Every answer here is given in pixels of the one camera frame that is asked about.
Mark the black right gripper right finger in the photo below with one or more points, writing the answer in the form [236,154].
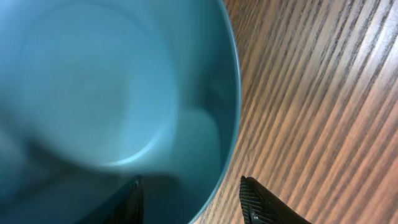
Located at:
[260,206]

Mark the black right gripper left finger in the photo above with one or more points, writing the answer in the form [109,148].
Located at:
[127,204]

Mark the dark blue plate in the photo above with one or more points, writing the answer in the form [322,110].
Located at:
[95,93]

